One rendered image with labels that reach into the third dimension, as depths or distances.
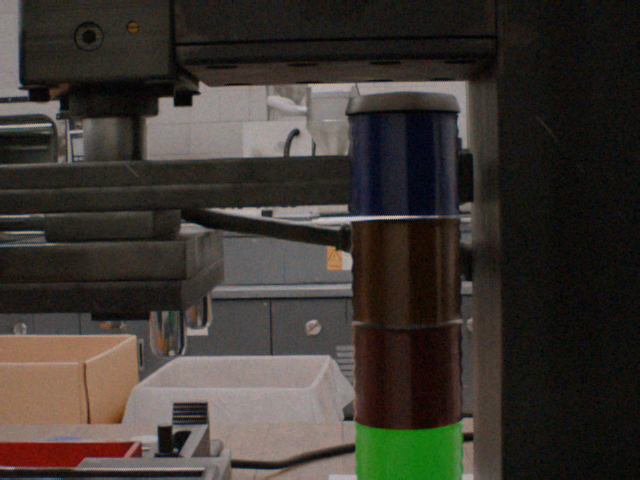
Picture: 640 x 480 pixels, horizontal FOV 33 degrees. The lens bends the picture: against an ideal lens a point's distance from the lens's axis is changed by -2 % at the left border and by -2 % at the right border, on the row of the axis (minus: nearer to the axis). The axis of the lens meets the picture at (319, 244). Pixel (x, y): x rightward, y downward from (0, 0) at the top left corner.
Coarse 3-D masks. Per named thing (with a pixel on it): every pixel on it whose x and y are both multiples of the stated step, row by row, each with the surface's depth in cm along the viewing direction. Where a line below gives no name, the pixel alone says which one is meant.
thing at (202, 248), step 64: (128, 128) 60; (0, 192) 58; (64, 192) 58; (128, 192) 58; (192, 192) 58; (256, 192) 58; (320, 192) 58; (0, 256) 55; (64, 256) 55; (128, 256) 55; (192, 256) 57; (128, 320) 61; (192, 320) 69
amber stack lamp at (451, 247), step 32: (352, 224) 36; (384, 224) 35; (416, 224) 35; (448, 224) 36; (352, 256) 37; (384, 256) 35; (416, 256) 35; (448, 256) 36; (352, 288) 37; (384, 288) 35; (416, 288) 35; (448, 288) 36; (384, 320) 35; (416, 320) 35; (448, 320) 36
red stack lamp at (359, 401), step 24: (360, 336) 36; (384, 336) 36; (408, 336) 35; (432, 336) 35; (456, 336) 36; (360, 360) 36; (384, 360) 36; (408, 360) 35; (432, 360) 35; (456, 360) 36; (360, 384) 36; (384, 384) 36; (408, 384) 35; (432, 384) 36; (456, 384) 36; (360, 408) 36; (384, 408) 36; (408, 408) 35; (432, 408) 35; (456, 408) 36
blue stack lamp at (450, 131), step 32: (352, 128) 36; (384, 128) 35; (416, 128) 35; (448, 128) 36; (352, 160) 36; (384, 160) 35; (416, 160) 35; (448, 160) 36; (352, 192) 36; (384, 192) 35; (416, 192) 35; (448, 192) 36
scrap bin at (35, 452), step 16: (0, 448) 89; (16, 448) 89; (32, 448) 89; (48, 448) 89; (64, 448) 89; (80, 448) 89; (96, 448) 89; (112, 448) 89; (128, 448) 89; (0, 464) 89; (16, 464) 89; (32, 464) 89; (48, 464) 89; (64, 464) 89
